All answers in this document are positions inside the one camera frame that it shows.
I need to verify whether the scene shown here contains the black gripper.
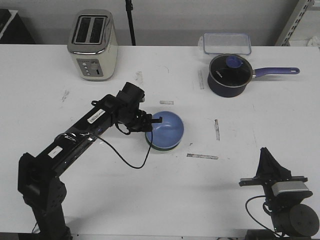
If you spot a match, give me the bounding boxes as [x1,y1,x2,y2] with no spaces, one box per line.
[239,147,313,213]
[123,110,163,133]

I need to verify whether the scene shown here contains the blue bowl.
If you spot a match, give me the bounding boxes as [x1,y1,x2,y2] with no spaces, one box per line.
[145,111,184,148]

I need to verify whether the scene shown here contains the clear plastic food container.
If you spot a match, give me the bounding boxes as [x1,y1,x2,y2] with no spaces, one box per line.
[198,32,252,55]

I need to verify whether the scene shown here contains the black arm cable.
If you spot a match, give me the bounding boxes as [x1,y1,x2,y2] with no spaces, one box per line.
[244,195,281,237]
[98,122,152,169]

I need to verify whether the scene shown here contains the black tripod pole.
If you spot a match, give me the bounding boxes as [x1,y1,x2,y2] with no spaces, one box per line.
[125,0,136,46]

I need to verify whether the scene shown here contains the cream and chrome toaster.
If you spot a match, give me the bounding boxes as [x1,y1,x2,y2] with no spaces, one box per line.
[67,9,118,82]

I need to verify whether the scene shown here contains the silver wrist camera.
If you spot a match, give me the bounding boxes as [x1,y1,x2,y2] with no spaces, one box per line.
[271,181,309,197]

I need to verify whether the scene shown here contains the green bowl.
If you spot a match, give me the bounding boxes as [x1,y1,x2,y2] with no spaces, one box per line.
[147,141,180,152]

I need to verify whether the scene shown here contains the blue saucepan with handle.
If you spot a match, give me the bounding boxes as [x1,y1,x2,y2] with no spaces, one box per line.
[207,67,300,98]

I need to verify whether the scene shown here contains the grey metal shelf upright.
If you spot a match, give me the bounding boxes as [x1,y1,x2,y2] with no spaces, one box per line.
[274,0,316,47]

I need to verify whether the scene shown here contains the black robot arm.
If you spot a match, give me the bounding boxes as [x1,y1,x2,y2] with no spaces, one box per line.
[17,82,162,240]
[239,147,320,240]

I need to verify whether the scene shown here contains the glass pot lid blue knob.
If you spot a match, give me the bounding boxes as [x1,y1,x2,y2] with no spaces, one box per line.
[209,54,253,87]

